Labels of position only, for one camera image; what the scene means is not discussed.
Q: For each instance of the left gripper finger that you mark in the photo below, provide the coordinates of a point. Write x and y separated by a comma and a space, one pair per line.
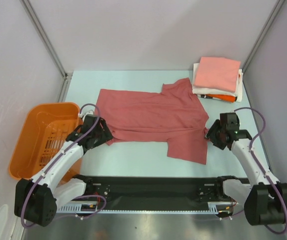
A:
110, 142
106, 133

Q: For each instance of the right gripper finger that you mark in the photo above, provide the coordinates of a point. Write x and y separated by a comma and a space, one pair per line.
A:
215, 126
208, 136

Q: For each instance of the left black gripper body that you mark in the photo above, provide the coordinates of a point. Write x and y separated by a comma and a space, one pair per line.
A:
99, 137

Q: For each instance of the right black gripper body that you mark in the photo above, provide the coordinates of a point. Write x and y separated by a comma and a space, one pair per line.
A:
217, 137

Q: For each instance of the red t shirt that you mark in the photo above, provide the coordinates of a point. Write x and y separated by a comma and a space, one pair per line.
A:
174, 116

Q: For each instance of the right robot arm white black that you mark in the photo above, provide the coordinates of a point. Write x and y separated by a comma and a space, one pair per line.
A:
265, 199

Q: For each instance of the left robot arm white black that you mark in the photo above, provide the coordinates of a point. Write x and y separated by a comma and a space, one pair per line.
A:
38, 199

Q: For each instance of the folded orange white t shirt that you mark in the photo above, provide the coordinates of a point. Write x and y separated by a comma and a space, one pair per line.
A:
226, 98

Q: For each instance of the folded pink t shirt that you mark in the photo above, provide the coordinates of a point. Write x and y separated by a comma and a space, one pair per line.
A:
218, 73

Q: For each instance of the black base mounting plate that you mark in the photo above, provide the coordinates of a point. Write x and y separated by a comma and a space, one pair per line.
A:
158, 193

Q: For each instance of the orange plastic laundry basket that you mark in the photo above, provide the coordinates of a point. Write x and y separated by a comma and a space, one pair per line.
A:
44, 132

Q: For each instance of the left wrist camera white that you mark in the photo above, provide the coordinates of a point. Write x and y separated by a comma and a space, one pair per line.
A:
83, 115

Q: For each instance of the white slotted cable duct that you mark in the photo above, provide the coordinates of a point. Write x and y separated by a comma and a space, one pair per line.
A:
212, 208

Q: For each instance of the right aluminium frame post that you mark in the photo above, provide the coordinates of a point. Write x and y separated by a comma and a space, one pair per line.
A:
264, 31

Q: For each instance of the aluminium frame post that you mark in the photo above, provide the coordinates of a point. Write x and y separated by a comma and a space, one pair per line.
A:
264, 31
28, 7

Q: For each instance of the left aluminium frame post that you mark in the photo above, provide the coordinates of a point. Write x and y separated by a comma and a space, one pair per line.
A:
28, 7

